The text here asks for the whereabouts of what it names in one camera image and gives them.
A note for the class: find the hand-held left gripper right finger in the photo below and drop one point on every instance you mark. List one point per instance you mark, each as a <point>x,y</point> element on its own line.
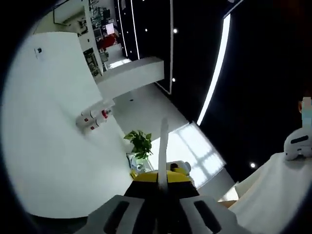
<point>187,202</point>

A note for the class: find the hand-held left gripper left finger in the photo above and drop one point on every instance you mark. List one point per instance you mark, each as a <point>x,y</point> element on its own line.
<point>136,202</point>

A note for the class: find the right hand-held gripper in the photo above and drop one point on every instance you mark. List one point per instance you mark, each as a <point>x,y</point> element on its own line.
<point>186,167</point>

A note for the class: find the green skincare sachet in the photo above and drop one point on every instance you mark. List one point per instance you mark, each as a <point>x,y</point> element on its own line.
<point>162,151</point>

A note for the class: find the small skincare bottle red label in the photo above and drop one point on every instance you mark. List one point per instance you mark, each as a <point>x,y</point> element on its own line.
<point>90,128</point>
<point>83,120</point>

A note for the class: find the small clear skincare sachet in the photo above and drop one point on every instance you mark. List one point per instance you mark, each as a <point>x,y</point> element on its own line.
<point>37,51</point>

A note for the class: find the yellow box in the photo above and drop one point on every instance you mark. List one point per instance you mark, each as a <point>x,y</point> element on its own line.
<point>133,175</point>

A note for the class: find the green potted plant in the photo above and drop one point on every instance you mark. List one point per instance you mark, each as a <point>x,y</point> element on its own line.
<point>140,143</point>

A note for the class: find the person's white shirt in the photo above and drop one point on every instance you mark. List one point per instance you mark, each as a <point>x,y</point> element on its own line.
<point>268,195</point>

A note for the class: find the computer monitor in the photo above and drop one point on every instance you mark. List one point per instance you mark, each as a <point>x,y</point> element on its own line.
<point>109,28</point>

